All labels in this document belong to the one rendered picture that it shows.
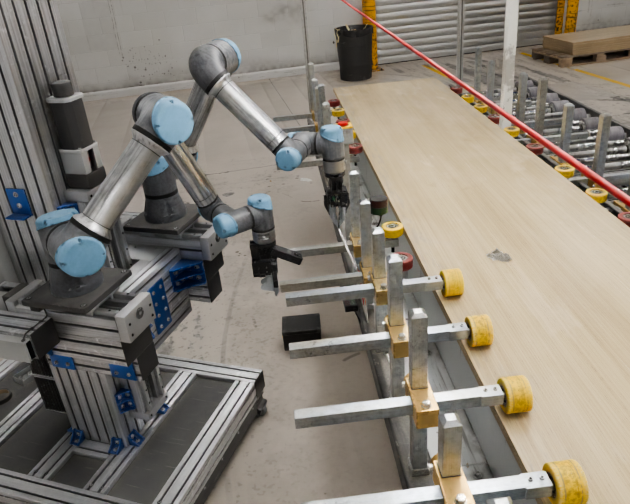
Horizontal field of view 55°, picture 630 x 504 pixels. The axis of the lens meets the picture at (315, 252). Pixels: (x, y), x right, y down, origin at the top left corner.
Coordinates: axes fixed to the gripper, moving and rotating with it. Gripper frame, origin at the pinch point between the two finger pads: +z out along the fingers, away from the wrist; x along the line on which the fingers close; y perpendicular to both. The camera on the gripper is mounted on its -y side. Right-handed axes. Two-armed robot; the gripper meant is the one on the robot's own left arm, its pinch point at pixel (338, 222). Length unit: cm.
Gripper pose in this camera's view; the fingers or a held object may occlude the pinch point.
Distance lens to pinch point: 215.8
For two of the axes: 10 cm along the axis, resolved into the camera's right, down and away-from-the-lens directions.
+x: 9.9, -1.2, 0.3
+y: 0.8, 4.5, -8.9
